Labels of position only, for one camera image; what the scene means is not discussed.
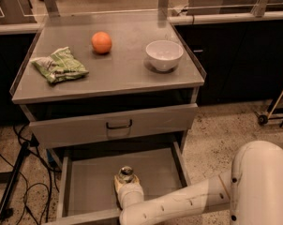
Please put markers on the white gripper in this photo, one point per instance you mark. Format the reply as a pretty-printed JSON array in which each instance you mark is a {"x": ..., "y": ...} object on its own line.
[{"x": 129, "y": 188}]

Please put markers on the green 7up can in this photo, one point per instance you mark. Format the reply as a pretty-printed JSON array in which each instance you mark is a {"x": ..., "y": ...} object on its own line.
[{"x": 126, "y": 174}]

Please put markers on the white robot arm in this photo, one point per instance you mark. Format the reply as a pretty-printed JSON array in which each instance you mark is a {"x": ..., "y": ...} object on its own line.
[{"x": 252, "y": 190}]

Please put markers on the open grey middle drawer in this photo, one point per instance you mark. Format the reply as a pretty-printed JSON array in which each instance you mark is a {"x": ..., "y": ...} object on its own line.
[{"x": 87, "y": 195}]

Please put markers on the grey top drawer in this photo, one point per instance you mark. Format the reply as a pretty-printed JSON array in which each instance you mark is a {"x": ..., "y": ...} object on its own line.
[{"x": 113, "y": 126}]

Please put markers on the grey metal drawer cabinet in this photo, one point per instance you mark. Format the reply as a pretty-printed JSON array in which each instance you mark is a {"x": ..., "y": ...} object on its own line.
[{"x": 120, "y": 80}]

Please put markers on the black stand pole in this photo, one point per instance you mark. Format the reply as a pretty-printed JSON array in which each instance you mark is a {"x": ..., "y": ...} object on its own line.
[{"x": 12, "y": 180}]

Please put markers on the white ceramic bowl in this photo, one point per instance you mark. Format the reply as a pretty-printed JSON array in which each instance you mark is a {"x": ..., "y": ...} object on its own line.
[{"x": 164, "y": 55}]

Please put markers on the green chip bag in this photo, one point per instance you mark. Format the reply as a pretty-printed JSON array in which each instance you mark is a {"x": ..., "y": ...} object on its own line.
[{"x": 60, "y": 66}]

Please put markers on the orange fruit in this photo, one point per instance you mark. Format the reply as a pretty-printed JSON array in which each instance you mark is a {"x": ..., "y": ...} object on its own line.
[{"x": 101, "y": 42}]

